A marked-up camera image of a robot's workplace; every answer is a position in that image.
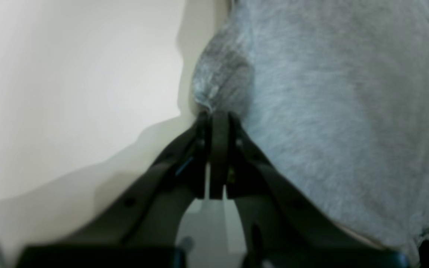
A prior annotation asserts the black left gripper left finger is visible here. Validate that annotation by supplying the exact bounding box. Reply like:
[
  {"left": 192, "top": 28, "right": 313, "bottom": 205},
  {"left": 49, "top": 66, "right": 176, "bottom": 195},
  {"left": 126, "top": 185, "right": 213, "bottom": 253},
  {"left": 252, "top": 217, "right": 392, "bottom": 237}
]
[{"left": 16, "top": 112, "right": 211, "bottom": 268}]

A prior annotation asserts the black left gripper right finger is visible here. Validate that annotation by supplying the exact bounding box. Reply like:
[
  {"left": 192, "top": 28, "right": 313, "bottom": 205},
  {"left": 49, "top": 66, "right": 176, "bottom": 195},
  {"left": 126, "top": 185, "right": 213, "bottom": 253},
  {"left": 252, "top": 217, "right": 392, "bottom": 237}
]
[{"left": 209, "top": 112, "right": 410, "bottom": 268}]

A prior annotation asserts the grey T-shirt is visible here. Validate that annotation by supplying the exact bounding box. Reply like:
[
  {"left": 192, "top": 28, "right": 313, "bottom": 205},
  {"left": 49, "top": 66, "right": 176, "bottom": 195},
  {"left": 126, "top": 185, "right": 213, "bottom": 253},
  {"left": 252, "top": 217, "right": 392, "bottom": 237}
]
[{"left": 192, "top": 0, "right": 429, "bottom": 263}]

